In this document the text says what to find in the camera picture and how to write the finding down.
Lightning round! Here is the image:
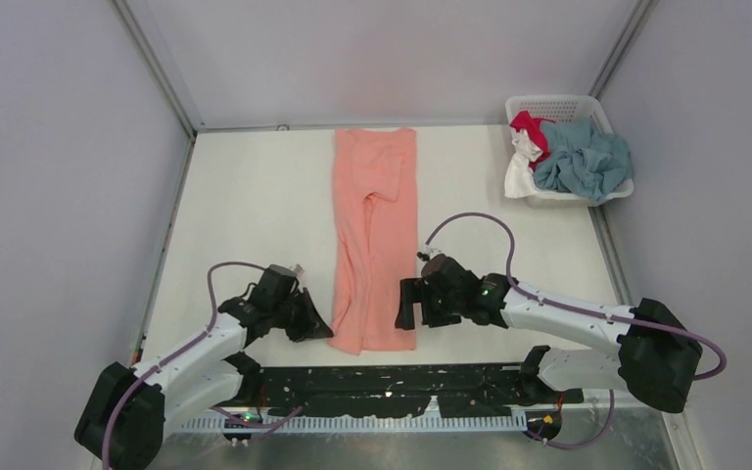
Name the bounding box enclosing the pink t shirt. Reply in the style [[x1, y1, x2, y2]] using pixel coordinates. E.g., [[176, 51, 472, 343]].
[[329, 128, 418, 355]]

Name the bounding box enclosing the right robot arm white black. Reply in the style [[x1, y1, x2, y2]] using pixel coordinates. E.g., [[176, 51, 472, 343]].
[[395, 255, 703, 413]]

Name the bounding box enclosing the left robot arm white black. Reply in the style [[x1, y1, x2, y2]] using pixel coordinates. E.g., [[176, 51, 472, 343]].
[[74, 264, 334, 469]]

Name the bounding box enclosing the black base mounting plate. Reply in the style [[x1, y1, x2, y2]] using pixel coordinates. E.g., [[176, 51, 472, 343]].
[[220, 362, 584, 418]]

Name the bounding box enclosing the white t shirt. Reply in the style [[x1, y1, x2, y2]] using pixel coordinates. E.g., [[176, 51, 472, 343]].
[[503, 129, 544, 199]]

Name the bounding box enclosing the blue grey t shirt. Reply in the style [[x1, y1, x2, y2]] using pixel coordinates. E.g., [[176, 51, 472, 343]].
[[534, 117, 635, 203]]

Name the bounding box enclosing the red t shirt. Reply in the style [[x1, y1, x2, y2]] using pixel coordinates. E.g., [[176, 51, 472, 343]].
[[509, 111, 554, 170]]

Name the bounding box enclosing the white plastic laundry basket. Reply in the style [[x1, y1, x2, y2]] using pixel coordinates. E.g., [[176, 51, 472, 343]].
[[503, 95, 634, 207]]

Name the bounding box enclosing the aluminium frame rail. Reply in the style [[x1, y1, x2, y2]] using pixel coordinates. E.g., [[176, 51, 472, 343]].
[[97, 364, 688, 414]]

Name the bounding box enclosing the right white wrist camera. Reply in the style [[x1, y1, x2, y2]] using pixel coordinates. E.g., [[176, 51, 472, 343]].
[[416, 245, 443, 263]]

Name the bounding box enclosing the white slotted cable duct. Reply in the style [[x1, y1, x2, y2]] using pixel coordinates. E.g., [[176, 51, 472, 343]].
[[175, 410, 527, 434]]

